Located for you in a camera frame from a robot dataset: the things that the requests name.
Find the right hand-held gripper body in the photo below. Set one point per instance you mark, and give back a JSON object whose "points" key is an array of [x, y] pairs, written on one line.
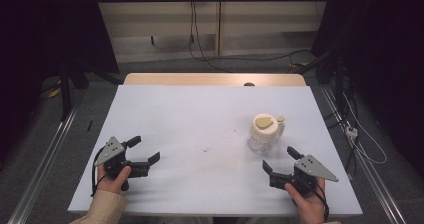
{"points": [[313, 169]]}

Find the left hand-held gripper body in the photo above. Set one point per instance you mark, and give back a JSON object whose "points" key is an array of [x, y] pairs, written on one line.
{"points": [[111, 150]]}

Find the person's left hand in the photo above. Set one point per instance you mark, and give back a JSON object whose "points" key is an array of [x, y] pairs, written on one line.
{"points": [[110, 184]]}

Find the person's right hand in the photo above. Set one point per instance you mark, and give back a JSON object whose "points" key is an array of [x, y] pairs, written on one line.
{"points": [[310, 207]]}

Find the white power strip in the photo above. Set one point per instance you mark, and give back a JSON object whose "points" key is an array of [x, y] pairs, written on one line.
{"points": [[351, 132]]}

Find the white board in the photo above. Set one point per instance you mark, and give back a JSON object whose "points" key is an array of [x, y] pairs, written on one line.
{"points": [[200, 124]]}

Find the black metal stand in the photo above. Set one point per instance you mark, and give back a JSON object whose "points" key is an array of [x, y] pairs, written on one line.
{"points": [[65, 90], [339, 84]]}

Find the dark round table grommet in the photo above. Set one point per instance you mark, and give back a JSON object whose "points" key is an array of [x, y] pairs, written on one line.
{"points": [[249, 84]]}

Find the wooden table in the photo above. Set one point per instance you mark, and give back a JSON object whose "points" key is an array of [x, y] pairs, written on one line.
{"points": [[200, 79]]}

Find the black curtain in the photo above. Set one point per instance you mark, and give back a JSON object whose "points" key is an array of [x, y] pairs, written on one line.
{"points": [[40, 34], [383, 50]]}

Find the aluminium floor rail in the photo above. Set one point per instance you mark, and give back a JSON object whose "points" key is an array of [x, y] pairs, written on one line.
{"points": [[373, 177], [43, 164]]}

